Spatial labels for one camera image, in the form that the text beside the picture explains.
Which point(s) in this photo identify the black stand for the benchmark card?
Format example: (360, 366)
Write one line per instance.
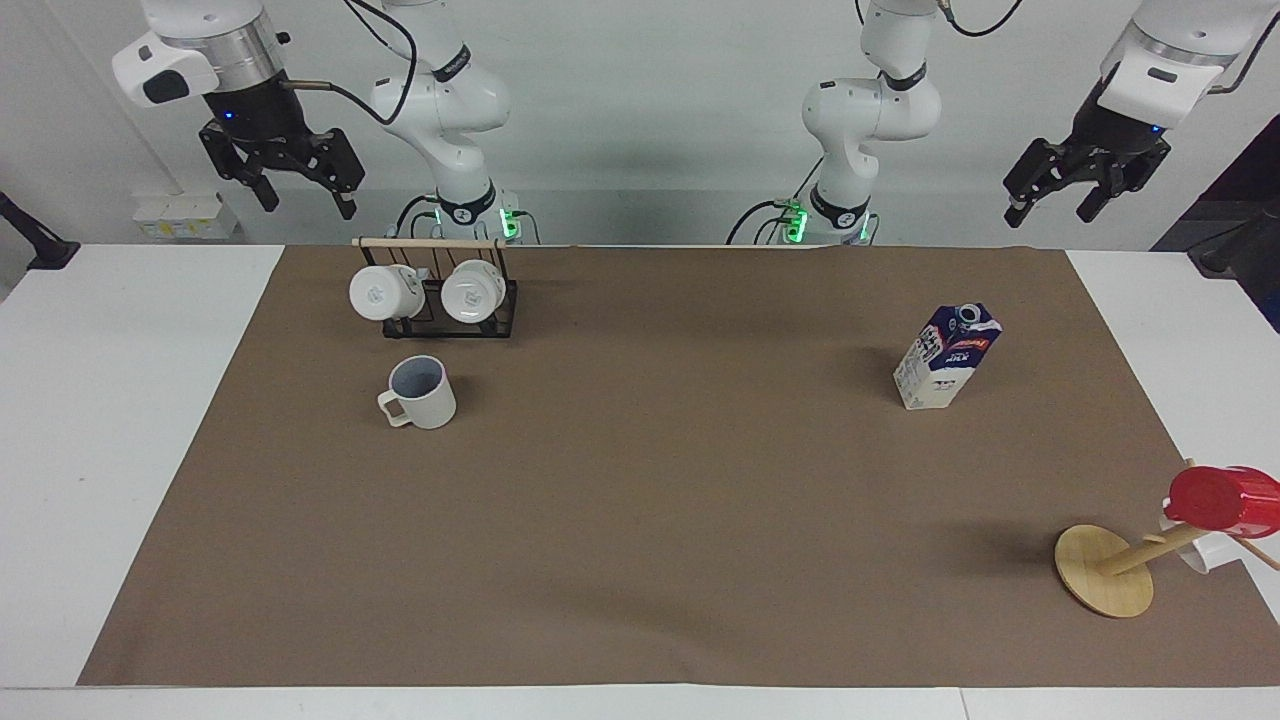
(35, 245)
(1240, 230)

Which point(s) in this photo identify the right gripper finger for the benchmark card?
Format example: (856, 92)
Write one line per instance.
(240, 165)
(335, 165)

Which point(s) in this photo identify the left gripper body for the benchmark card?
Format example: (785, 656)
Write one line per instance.
(1115, 120)

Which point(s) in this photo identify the red cup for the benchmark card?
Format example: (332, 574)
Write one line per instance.
(1220, 500)

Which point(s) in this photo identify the blue and white milk carton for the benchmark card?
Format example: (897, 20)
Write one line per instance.
(940, 365)

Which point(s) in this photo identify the clear white cup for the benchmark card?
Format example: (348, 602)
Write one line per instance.
(1205, 552)

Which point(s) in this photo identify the wooden mug tree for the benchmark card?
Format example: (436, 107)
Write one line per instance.
(1100, 575)

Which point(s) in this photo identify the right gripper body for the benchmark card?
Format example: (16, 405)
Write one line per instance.
(255, 110)

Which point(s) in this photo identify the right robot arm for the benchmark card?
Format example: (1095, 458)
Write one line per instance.
(440, 100)

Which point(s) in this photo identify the tissue box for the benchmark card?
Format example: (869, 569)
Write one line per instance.
(185, 215)

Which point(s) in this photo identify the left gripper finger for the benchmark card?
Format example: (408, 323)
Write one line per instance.
(1112, 180)
(1040, 178)

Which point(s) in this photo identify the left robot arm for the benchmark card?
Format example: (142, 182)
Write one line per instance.
(870, 110)

